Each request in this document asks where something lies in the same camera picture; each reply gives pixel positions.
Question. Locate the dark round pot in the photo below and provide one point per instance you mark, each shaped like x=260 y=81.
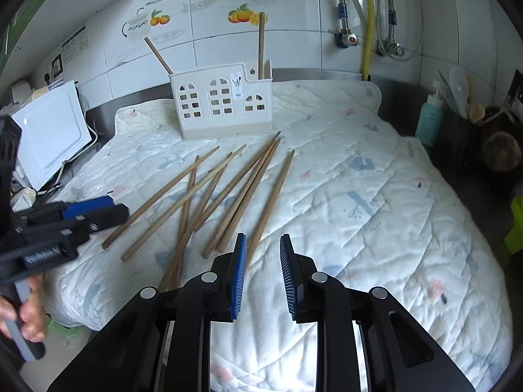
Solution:
x=500 y=151

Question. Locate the white plastic utensil holder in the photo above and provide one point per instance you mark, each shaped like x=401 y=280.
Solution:
x=196 y=90

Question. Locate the wooden spoon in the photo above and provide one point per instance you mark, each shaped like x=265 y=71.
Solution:
x=476 y=113

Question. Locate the green wall cabinet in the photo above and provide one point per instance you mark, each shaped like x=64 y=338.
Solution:
x=24 y=8

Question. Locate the white countertop appliance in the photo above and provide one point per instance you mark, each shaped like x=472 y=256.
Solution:
x=20 y=90

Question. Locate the teal pump bottle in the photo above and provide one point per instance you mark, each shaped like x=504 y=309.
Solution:
x=429 y=122

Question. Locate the person's left hand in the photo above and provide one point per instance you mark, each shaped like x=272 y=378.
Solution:
x=34 y=318

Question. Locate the white microwave oven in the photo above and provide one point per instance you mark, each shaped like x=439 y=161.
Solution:
x=49 y=130

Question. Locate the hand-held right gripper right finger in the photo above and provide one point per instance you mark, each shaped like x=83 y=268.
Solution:
x=288 y=277

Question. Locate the pile of wooden chopsticks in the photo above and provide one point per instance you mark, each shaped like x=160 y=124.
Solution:
x=245 y=196

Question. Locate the metal valve with red knob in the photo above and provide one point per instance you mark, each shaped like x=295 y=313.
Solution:
x=347 y=40

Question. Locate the wooden chopstick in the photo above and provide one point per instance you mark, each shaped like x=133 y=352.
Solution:
x=261 y=45
x=157 y=54

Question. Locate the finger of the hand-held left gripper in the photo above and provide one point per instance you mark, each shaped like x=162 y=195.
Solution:
x=88 y=208
x=110 y=218

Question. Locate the wall power socket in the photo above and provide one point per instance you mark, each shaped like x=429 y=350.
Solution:
x=57 y=65

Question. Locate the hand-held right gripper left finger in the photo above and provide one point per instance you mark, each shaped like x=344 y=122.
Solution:
x=240 y=277

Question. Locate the white rice paddle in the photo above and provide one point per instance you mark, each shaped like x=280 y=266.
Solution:
x=459 y=85

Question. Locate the metal water valve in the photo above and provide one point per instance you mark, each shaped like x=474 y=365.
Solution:
x=395 y=49

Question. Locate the yellow-green object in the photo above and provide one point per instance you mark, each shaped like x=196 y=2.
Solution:
x=517 y=228

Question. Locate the white printed quilted blanket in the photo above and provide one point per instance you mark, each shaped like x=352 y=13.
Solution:
x=347 y=171

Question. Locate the instruction label sticker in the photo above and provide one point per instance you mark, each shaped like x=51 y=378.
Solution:
x=74 y=44

